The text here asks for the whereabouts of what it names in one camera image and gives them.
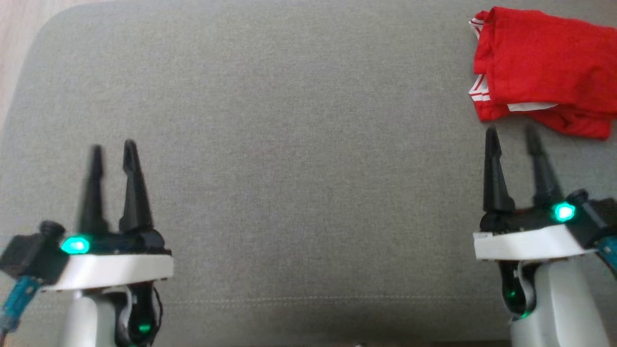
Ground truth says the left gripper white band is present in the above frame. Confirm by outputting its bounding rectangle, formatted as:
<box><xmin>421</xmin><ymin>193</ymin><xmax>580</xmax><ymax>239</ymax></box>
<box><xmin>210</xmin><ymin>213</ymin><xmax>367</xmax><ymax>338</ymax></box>
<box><xmin>41</xmin><ymin>139</ymin><xmax>174</xmax><ymax>292</ymax></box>

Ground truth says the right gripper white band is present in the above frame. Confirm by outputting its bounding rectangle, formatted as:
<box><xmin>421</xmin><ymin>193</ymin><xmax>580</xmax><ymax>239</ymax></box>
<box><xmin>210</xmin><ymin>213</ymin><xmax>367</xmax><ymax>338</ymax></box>
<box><xmin>473</xmin><ymin>124</ymin><xmax>598</xmax><ymax>262</ymax></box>

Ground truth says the red basketball jersey white trim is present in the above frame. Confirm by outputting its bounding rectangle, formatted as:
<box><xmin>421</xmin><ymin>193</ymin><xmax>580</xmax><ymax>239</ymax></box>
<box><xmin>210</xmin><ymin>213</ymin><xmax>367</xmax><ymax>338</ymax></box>
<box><xmin>469</xmin><ymin>6</ymin><xmax>617</xmax><ymax>119</ymax></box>

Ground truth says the teal right cable connector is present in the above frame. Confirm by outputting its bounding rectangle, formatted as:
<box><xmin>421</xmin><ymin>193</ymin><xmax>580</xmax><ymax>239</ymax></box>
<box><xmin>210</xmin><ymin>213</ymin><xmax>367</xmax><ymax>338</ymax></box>
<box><xmin>597</xmin><ymin>236</ymin><xmax>617</xmax><ymax>278</ymax></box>

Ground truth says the teal cable connector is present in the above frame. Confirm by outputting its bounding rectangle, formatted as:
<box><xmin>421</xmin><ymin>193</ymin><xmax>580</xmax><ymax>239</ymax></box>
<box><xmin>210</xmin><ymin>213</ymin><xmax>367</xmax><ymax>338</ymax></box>
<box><xmin>597</xmin><ymin>236</ymin><xmax>617</xmax><ymax>278</ymax></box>
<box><xmin>0</xmin><ymin>277</ymin><xmax>40</xmax><ymax>333</ymax></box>

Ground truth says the teal left cable connector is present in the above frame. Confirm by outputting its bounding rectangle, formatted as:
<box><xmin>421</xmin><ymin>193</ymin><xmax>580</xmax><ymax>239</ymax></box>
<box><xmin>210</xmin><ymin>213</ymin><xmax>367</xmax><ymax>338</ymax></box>
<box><xmin>0</xmin><ymin>277</ymin><xmax>40</xmax><ymax>333</ymax></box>

